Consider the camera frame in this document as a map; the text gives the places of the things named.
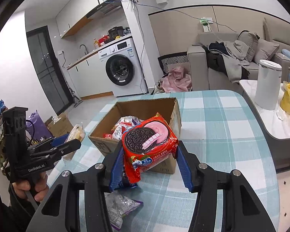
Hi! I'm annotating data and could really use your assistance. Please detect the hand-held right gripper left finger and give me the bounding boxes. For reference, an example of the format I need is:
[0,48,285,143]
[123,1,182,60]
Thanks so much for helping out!
[33,140,125,232]

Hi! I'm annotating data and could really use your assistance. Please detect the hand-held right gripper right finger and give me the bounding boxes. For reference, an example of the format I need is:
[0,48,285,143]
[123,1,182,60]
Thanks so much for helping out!
[175,140,277,232]

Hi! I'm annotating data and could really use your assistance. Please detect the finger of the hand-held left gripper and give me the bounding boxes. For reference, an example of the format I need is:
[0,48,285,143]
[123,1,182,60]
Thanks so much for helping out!
[29,139,82,161]
[28,133,71,151]

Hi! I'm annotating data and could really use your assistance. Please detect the yellow bread packet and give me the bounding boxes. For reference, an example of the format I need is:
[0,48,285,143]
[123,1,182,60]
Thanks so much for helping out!
[63,124,85,161]

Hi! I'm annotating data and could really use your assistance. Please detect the red white snack packet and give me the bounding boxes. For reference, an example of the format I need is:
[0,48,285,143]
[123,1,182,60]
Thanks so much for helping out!
[111,123,132,140]

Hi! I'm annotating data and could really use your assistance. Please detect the red cookie packet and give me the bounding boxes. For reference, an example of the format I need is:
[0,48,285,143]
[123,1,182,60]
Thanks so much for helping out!
[121,112,179,184]

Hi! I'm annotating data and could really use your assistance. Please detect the silver white snack packet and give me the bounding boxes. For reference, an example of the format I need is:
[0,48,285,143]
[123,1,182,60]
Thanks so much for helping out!
[116,116,141,130]

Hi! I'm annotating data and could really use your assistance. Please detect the person's left forearm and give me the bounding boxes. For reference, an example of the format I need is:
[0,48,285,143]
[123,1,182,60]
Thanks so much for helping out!
[5,188,41,232]

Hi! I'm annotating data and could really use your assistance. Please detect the person's left hand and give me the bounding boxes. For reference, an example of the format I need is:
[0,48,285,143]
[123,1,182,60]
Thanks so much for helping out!
[13,173,49,202]

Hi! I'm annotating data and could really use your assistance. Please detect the small cardboard box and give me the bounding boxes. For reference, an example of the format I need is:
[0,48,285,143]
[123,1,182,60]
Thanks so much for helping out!
[45,113,74,138]

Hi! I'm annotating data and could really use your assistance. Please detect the purple bag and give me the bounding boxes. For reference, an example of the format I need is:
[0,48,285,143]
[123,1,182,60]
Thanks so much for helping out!
[26,110,54,143]

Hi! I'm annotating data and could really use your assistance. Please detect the silver purple snack packet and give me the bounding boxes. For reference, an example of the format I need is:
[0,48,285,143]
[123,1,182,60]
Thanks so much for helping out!
[104,193,143,231]

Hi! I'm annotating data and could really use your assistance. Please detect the floor mop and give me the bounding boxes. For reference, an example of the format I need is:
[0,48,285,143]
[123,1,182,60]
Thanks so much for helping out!
[68,87,83,108]

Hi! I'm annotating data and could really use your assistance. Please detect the white kitchen cabinet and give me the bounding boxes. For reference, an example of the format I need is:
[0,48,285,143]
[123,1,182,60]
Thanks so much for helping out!
[67,51,114,99]

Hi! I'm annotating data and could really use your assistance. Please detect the black glass door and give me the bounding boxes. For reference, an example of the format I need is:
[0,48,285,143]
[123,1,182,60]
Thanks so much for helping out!
[26,26,73,113]

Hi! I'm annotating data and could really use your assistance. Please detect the white washing machine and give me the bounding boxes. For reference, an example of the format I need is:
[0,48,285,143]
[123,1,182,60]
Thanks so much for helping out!
[98,37,148,97]

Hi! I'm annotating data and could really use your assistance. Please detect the pink cloth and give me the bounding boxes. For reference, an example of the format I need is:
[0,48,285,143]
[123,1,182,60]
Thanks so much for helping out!
[161,66,192,93]

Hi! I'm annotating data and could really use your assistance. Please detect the grey sofa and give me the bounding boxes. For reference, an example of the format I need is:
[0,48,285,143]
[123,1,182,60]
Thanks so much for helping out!
[187,17,290,91]

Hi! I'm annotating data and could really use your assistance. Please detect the white top side table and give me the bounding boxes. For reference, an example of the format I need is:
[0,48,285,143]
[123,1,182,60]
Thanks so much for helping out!
[239,79,290,174]

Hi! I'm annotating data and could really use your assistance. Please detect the black white patterned basket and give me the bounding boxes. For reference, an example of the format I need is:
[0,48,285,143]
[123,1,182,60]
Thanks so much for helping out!
[158,52,189,76]

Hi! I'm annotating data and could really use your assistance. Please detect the black clothes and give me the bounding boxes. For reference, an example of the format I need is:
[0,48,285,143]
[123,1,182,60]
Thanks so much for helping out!
[206,42,235,74]

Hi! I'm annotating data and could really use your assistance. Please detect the white tall appliance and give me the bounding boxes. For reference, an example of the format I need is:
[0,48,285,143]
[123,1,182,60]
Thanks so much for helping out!
[254,60,283,111]

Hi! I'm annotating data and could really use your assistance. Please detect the grey hoodie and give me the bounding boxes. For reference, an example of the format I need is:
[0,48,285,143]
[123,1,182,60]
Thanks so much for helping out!
[222,40,250,84]

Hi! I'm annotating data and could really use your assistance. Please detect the steel range hood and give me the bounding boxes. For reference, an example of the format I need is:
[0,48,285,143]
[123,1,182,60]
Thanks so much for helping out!
[86,0,122,19]

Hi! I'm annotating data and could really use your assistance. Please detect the grey pillow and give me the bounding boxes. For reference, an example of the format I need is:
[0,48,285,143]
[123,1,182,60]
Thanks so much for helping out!
[237,31,259,62]
[254,38,280,63]

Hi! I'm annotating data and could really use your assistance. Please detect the white wall cabinet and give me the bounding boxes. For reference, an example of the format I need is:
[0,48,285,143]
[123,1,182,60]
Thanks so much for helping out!
[55,0,121,39]

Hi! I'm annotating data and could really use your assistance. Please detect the white wall socket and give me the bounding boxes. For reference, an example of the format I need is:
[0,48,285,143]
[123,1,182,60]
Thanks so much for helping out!
[199,17,214,32]

